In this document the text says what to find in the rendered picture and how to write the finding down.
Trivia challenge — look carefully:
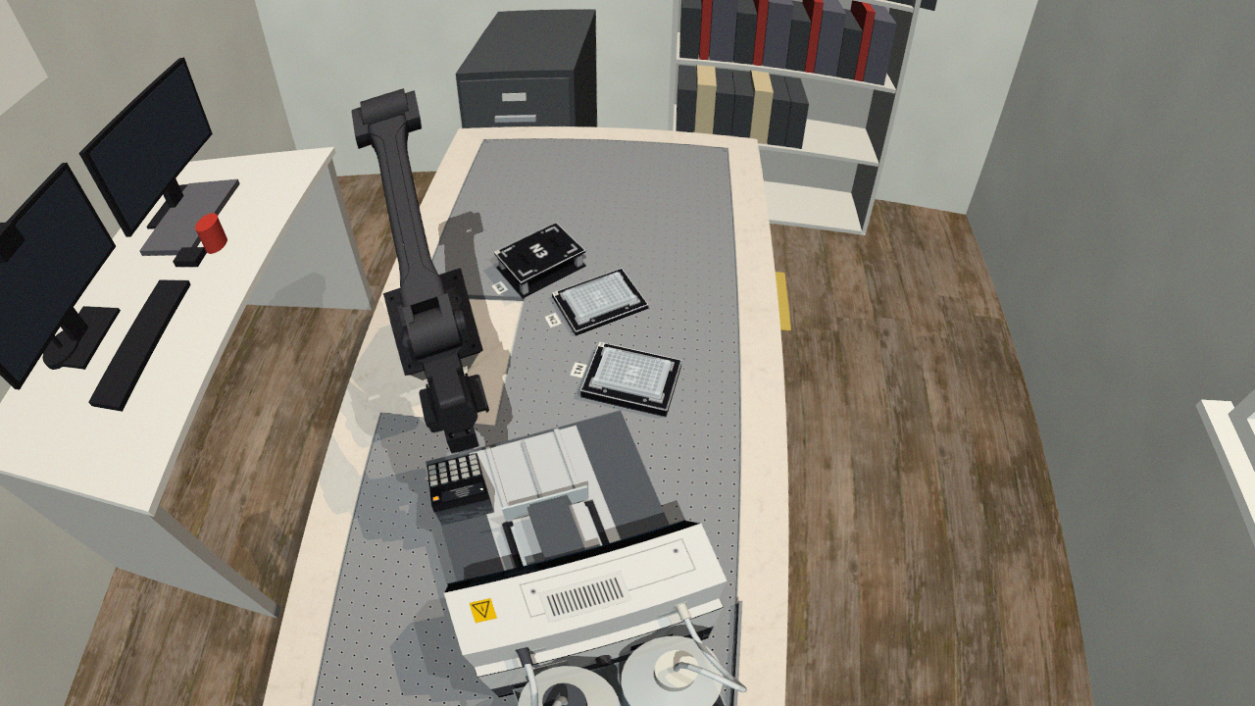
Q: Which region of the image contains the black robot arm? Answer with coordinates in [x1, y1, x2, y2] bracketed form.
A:
[351, 88, 479, 455]

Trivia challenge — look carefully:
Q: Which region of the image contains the dark grey raised edge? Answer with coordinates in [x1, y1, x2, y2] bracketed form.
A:
[730, 601, 742, 706]

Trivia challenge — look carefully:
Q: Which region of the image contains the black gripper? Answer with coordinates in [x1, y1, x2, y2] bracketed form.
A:
[419, 375, 489, 431]

